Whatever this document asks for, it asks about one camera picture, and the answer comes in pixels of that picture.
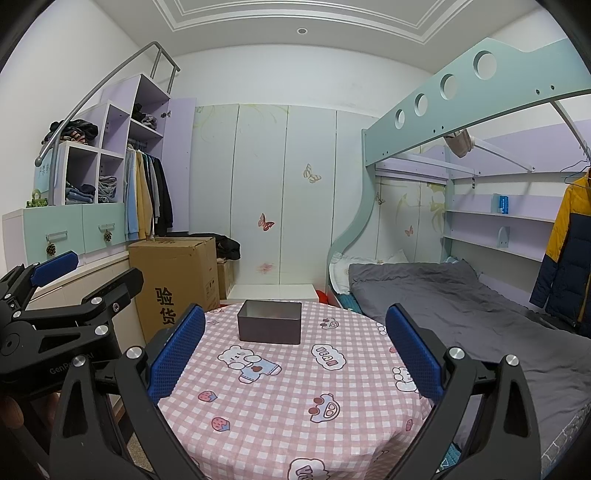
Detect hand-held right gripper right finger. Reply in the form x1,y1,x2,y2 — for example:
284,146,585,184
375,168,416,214
385,304,543,480

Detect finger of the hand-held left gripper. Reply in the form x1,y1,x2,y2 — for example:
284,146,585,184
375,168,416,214
0,250,80,320
13,267,145,342

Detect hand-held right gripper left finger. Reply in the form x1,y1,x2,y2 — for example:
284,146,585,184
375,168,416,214
46,302,207,480

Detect dark metal tin box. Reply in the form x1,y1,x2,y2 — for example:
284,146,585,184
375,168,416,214
237,300,303,346

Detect person's left hand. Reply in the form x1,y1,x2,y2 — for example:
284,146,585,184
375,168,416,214
0,396,25,431

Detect white side cabinet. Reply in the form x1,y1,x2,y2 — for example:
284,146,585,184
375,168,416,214
28,255,141,370

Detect green drawer cabinet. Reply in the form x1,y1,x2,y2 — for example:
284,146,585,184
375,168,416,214
2,198,130,274

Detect large cardboard box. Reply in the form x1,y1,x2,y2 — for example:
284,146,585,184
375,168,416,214
128,237,221,345

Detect grey blanket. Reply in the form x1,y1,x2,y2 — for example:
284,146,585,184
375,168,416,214
347,261,591,468

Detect folded blue jeans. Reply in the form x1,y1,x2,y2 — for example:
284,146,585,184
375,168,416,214
65,184,97,205

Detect small cardboard box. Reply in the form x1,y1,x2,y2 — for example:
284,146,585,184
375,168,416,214
216,261,236,301

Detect folded grey clothes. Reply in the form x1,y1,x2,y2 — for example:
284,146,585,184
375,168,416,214
97,174,119,203

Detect white pillow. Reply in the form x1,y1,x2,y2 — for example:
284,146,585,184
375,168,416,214
329,250,408,294

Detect row of hanging clothes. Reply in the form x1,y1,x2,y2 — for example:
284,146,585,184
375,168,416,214
124,147,174,241

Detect white flat board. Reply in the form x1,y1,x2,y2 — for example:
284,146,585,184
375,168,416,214
228,283,317,304

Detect dark clothes pile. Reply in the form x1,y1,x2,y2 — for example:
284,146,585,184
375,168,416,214
213,234,242,263

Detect pink checked tablecloth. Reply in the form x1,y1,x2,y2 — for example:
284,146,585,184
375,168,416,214
157,302,435,480

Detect dark striped clothes heap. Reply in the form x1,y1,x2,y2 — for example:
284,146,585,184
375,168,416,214
44,119,100,144

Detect folded clothes on shelf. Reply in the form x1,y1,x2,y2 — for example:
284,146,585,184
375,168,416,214
131,104,160,133

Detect patterned mattress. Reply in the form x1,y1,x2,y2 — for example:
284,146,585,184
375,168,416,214
538,406,591,480

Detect grey metal handrail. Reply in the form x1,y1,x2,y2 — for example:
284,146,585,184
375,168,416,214
34,41,181,206

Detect yellow and navy jacket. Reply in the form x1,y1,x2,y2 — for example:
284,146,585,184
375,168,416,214
529,168,591,326

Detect white panelled wardrobe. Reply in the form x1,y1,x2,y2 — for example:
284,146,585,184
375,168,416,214
191,103,371,288

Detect purple shelf unit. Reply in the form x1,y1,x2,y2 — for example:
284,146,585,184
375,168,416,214
34,74,197,241

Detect grey hanging bag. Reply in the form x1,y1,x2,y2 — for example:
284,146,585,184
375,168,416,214
442,129,477,158

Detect wire clothes hanger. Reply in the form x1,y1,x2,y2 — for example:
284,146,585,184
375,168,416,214
558,156,591,186

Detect green bunk bed frame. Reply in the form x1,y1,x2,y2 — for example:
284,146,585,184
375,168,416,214
329,37,591,296

